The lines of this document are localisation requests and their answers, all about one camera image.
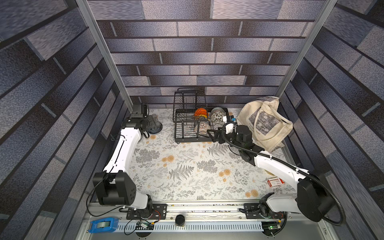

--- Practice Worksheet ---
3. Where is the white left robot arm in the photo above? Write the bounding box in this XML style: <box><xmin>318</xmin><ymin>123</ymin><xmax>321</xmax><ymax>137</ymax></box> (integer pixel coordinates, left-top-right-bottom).
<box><xmin>93</xmin><ymin>117</ymin><xmax>153</xmax><ymax>212</ymax></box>

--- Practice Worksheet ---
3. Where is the white lattice pattern bowl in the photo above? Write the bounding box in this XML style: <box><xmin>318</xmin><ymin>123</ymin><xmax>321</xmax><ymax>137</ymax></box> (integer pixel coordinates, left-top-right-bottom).
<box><xmin>194</xmin><ymin>121</ymin><xmax>211</xmax><ymax>136</ymax></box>

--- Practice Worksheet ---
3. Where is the black speckled ceramic bowl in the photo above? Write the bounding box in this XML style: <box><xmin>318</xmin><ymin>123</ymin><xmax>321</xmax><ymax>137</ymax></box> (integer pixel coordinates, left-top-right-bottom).
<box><xmin>211</xmin><ymin>107</ymin><xmax>227</xmax><ymax>124</ymax></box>

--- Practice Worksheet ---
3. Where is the beige canvas tote bag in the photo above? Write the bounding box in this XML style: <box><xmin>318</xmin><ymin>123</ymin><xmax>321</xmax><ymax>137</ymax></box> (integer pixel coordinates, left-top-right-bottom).
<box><xmin>237</xmin><ymin>96</ymin><xmax>293</xmax><ymax>153</ymax></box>

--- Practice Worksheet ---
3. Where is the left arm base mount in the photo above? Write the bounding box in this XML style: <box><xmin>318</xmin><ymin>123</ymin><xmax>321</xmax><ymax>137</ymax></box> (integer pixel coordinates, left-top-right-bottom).
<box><xmin>126</xmin><ymin>204</ymin><xmax>168</xmax><ymax>221</ymax></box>

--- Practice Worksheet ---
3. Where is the black wire dish rack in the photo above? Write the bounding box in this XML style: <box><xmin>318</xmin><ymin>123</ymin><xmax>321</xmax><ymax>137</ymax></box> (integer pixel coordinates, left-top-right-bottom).
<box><xmin>173</xmin><ymin>88</ymin><xmax>230</xmax><ymax>144</ymax></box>

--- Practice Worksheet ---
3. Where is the black round knob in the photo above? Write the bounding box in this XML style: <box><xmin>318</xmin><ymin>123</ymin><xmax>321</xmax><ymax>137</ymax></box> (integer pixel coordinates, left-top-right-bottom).
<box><xmin>175</xmin><ymin>214</ymin><xmax>186</xmax><ymax>227</ymax></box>

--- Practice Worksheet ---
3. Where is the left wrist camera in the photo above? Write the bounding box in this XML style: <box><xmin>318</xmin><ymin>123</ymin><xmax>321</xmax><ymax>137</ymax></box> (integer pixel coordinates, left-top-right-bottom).
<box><xmin>131</xmin><ymin>103</ymin><xmax>149</xmax><ymax>119</ymax></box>

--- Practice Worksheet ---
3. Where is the small red white box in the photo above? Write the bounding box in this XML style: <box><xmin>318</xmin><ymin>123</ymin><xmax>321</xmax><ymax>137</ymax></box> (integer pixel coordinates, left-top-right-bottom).
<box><xmin>267</xmin><ymin>177</ymin><xmax>285</xmax><ymax>188</ymax></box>

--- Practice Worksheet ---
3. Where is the white slotted cable duct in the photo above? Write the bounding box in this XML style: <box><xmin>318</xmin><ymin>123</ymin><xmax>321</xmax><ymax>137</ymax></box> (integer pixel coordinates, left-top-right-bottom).
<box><xmin>135</xmin><ymin>222</ymin><xmax>264</xmax><ymax>233</ymax></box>

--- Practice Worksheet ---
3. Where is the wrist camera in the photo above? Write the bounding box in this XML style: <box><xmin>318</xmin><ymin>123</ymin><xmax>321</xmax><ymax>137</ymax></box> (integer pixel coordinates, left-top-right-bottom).
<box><xmin>131</xmin><ymin>103</ymin><xmax>149</xmax><ymax>119</ymax></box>
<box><xmin>223</xmin><ymin>115</ymin><xmax>236</xmax><ymax>134</ymax></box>

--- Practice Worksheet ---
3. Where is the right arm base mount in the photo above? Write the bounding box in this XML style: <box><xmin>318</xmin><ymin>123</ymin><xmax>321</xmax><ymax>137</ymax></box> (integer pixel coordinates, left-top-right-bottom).
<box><xmin>238</xmin><ymin>204</ymin><xmax>286</xmax><ymax>220</ymax></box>

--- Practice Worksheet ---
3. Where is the green circuit board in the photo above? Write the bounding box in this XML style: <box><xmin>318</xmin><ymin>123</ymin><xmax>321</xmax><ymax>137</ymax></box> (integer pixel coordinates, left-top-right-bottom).
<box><xmin>262</xmin><ymin>222</ymin><xmax>281</xmax><ymax>234</ymax></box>

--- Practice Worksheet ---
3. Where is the blue tape dispenser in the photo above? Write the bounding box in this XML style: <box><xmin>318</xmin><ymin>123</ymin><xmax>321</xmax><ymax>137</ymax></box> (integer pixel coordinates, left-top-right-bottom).
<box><xmin>88</xmin><ymin>217</ymin><xmax>119</xmax><ymax>234</ymax></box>

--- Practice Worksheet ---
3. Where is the floral patterned table mat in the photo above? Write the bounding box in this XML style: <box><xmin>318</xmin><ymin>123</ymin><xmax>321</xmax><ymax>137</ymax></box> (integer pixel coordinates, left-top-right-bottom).
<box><xmin>129</xmin><ymin>109</ymin><xmax>294</xmax><ymax>201</ymax></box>

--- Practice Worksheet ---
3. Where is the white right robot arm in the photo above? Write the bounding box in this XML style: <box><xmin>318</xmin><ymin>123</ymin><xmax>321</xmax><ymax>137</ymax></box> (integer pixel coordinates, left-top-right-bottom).
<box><xmin>207</xmin><ymin>122</ymin><xmax>346</xmax><ymax>226</ymax></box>

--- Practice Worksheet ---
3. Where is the dark grey-blue ceramic bowl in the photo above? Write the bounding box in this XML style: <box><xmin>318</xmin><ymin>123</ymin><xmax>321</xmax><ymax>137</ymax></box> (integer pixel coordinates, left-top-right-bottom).
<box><xmin>147</xmin><ymin>116</ymin><xmax>163</xmax><ymax>135</ymax></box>

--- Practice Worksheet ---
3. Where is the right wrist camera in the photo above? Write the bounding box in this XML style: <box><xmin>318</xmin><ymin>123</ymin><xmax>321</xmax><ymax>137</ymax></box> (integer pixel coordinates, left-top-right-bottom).
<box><xmin>223</xmin><ymin>115</ymin><xmax>236</xmax><ymax>134</ymax></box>

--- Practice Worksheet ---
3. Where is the orange plastic bowl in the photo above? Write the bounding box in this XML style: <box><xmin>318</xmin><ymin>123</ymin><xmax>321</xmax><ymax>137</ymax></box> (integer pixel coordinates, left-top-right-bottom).
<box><xmin>194</xmin><ymin>108</ymin><xmax>208</xmax><ymax>118</ymax></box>

